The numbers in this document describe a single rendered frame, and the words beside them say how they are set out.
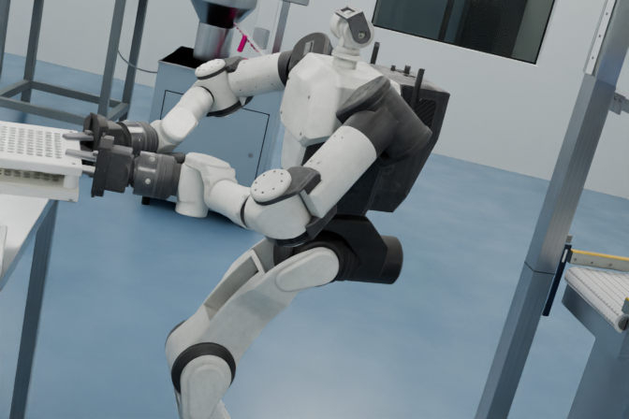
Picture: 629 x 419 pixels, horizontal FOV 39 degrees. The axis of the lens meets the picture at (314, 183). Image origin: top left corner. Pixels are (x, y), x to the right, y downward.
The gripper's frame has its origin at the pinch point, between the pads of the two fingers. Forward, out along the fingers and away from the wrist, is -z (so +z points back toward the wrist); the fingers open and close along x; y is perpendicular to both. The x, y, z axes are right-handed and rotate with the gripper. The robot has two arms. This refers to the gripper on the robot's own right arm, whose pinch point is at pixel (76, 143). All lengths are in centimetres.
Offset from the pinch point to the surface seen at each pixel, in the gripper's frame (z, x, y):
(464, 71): 506, 30, 210
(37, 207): 0.3, 18.3, 9.9
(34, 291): 21, 55, 36
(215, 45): 209, 18, 182
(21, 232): -10.4, 18.4, -1.2
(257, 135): 211, 52, 142
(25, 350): 22, 73, 35
